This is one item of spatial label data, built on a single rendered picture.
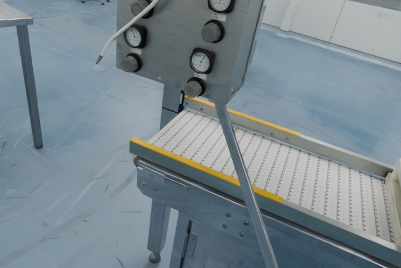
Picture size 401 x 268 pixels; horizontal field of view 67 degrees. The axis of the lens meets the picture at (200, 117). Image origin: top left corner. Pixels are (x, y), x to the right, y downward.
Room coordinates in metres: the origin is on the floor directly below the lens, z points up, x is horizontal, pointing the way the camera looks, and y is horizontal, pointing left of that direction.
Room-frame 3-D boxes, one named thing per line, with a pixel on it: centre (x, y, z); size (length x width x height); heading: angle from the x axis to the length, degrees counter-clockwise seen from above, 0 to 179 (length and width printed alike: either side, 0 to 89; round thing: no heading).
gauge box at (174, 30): (0.52, 0.05, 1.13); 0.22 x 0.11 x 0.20; 72
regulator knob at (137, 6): (0.48, 0.12, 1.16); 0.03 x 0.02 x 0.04; 72
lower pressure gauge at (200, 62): (0.45, 0.01, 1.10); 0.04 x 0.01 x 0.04; 72
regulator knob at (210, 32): (0.44, 0.01, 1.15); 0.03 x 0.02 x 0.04; 72
